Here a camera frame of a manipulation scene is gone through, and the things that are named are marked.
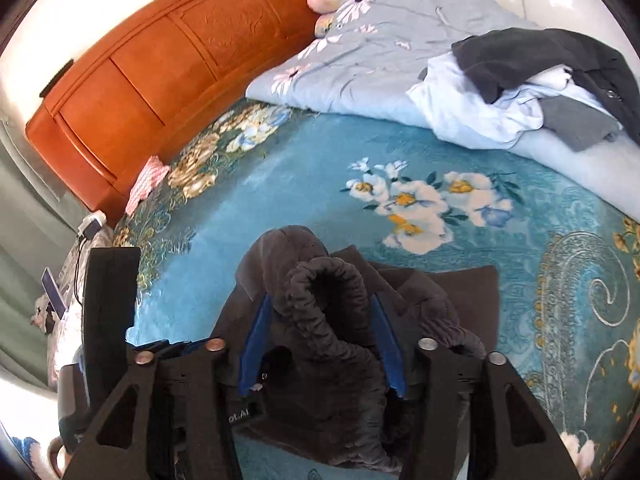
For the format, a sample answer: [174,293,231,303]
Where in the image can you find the smartphone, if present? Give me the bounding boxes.
[41,267,67,320]

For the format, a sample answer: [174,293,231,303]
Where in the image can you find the grey-blue daisy quilt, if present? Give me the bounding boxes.
[246,0,640,221]

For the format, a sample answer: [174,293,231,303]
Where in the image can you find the pink checked cloth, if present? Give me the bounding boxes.
[125,156,171,216]

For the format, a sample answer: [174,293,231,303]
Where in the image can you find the light blue garment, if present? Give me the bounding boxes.
[406,52,546,150]

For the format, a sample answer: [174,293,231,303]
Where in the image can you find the grey garment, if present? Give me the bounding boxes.
[537,96,623,153]

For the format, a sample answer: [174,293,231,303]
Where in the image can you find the dark grey pants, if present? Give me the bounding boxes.
[210,226,501,480]

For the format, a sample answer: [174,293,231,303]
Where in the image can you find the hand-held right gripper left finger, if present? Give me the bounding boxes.
[62,292,275,480]

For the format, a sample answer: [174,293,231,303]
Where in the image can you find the black charger cable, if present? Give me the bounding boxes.
[70,232,88,306]

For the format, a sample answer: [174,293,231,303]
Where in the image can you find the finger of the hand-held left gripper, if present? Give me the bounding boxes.
[127,339,211,361]

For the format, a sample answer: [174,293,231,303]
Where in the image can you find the pile of clothes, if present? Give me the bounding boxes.
[451,27,640,146]

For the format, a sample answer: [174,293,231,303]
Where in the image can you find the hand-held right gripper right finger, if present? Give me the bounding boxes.
[369,292,583,480]

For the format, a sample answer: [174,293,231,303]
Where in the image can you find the blue floral blanket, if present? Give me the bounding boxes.
[112,97,640,480]

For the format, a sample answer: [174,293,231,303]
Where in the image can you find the white charger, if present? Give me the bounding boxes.
[77,211,107,241]

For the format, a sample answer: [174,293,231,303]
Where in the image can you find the white garment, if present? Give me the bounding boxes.
[530,67,576,91]

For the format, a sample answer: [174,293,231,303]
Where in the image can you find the wooden headboard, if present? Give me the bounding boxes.
[25,0,351,226]

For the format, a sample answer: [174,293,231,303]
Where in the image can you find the green curtain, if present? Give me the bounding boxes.
[0,160,81,376]

